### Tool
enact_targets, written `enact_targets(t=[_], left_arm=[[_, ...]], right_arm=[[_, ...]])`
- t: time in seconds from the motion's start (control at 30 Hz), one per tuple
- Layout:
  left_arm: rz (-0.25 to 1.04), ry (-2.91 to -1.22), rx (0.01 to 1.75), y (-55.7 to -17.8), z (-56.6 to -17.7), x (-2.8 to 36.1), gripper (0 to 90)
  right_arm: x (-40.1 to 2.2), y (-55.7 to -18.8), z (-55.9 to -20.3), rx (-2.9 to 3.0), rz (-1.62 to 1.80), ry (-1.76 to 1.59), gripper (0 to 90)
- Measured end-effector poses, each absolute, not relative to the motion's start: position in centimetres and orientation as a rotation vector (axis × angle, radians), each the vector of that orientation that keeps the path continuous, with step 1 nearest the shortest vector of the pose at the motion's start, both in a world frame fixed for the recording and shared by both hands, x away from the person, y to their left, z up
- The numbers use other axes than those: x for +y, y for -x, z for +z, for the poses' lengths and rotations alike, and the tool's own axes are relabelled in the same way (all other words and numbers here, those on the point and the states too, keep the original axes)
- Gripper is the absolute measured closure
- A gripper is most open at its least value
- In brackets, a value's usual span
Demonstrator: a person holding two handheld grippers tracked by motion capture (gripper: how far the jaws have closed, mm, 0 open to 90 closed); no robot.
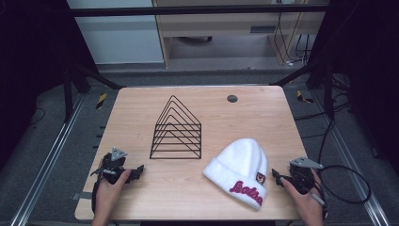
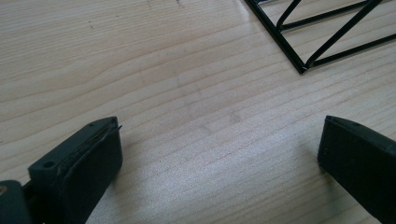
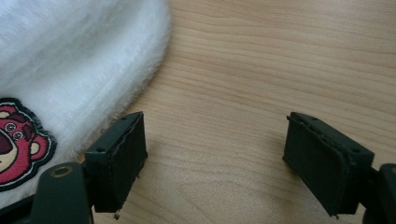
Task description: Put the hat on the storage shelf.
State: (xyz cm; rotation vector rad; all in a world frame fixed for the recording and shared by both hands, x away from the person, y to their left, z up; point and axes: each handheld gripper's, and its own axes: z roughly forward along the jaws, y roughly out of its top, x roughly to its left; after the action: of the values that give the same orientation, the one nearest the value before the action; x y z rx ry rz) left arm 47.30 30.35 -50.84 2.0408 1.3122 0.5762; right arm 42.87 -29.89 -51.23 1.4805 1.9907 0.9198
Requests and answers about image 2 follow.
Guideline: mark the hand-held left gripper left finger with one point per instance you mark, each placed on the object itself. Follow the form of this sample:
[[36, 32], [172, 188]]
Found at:
[[84, 168]]

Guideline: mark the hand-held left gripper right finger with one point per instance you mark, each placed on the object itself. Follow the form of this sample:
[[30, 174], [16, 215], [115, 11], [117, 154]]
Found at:
[[361, 161]]

